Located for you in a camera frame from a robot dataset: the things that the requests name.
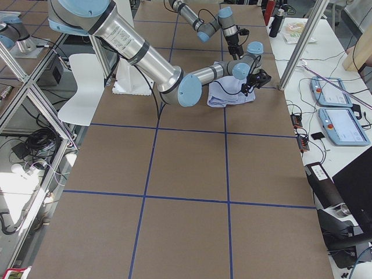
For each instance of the white plastic chair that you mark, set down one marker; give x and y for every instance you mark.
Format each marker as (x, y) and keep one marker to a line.
(88, 74)

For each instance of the upper blue teach pendant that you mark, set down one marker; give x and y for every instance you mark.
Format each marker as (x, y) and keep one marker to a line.
(326, 95)

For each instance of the blue teach pendant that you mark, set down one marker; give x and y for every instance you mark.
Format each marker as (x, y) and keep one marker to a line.
(342, 127)
(326, 95)

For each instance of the aluminium frame post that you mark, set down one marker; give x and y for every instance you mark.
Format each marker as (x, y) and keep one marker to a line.
(311, 24)

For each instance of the black cylinder with label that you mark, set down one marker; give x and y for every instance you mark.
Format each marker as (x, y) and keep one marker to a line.
(322, 185)

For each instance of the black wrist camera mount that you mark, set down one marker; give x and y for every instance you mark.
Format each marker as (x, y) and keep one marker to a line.
(243, 31)
(260, 79)

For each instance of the black water bottle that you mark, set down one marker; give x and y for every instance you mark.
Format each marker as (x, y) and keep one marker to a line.
(275, 24)

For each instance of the blue striped button shirt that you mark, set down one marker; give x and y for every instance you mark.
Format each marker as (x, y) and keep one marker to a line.
(227, 91)

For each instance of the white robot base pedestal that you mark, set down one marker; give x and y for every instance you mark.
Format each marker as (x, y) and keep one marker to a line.
(128, 79)

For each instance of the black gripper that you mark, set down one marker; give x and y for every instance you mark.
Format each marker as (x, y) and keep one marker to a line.
(252, 82)
(234, 44)

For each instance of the lower blue teach pendant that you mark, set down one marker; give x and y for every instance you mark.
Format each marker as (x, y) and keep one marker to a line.
(342, 127)

